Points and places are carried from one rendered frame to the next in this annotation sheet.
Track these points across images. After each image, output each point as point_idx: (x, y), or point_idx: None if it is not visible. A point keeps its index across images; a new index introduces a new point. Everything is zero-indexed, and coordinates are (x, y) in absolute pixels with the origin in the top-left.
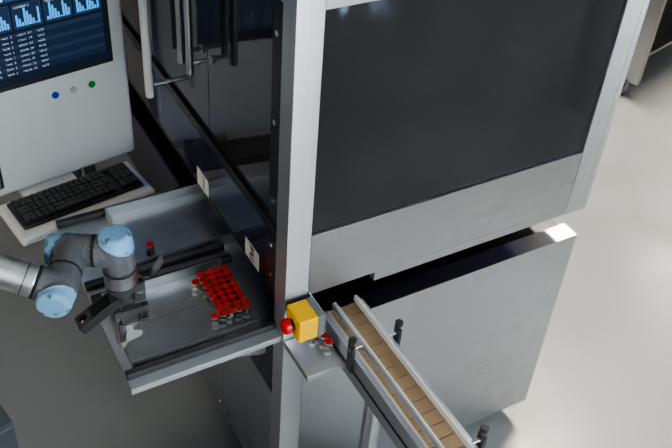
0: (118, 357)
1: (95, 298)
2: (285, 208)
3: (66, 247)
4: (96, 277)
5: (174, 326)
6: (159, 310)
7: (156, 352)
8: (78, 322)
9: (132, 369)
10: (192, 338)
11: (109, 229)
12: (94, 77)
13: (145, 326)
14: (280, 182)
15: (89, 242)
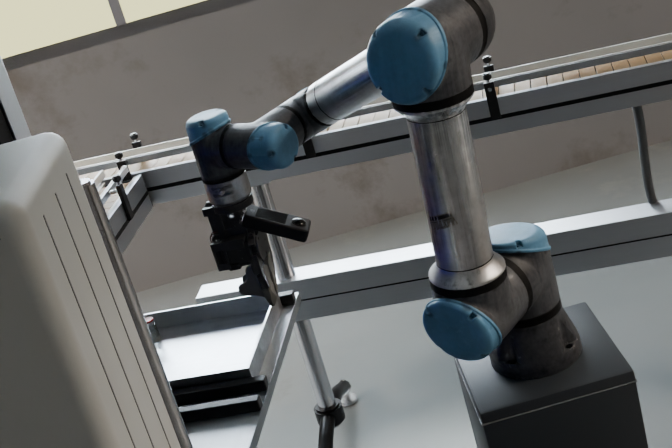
0: (287, 322)
1: (260, 375)
2: (22, 124)
3: (266, 116)
4: (233, 424)
5: (197, 346)
6: (195, 366)
7: (242, 321)
8: (306, 224)
9: (282, 294)
10: (191, 332)
11: (206, 117)
12: None
13: (228, 349)
14: (5, 101)
15: (237, 123)
